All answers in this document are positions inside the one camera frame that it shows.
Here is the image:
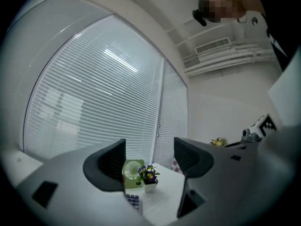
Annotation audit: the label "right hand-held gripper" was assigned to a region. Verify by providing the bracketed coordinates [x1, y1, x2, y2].
[241, 113, 278, 143]

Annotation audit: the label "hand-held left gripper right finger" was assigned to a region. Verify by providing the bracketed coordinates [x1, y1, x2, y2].
[164, 137, 301, 226]

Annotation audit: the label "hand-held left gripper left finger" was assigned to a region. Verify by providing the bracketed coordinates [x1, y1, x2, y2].
[14, 139, 151, 226]

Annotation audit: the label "grey keypad with purple keys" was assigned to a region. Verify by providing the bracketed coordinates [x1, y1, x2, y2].
[125, 193, 143, 218]

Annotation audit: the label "yellow flower bouquet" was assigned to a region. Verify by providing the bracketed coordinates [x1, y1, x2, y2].
[210, 137, 229, 147]

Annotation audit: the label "red white checkered cloth table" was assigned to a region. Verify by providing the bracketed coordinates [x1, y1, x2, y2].
[173, 159, 184, 174]

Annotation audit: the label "green square desk fan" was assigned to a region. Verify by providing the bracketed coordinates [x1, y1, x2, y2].
[122, 159, 144, 189]

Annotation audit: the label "small potted purple flower plant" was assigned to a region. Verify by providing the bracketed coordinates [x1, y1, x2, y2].
[136, 165, 160, 193]

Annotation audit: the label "white ceiling pipes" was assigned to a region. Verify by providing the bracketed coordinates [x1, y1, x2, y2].
[183, 42, 279, 77]

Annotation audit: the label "white door window blind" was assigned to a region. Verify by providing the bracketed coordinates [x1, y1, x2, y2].
[154, 60, 189, 167]

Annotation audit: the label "white air vent grille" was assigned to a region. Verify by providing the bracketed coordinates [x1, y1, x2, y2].
[195, 38, 231, 55]

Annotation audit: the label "wide white window blind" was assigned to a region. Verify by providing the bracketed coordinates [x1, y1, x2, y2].
[23, 15, 164, 160]

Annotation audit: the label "person's black clothing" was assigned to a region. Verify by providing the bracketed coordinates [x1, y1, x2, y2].
[258, 0, 301, 73]

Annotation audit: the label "person's head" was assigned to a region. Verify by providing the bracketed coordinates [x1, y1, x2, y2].
[198, 0, 264, 24]

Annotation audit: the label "black head-worn camera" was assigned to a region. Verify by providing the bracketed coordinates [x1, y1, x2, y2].
[192, 8, 208, 27]

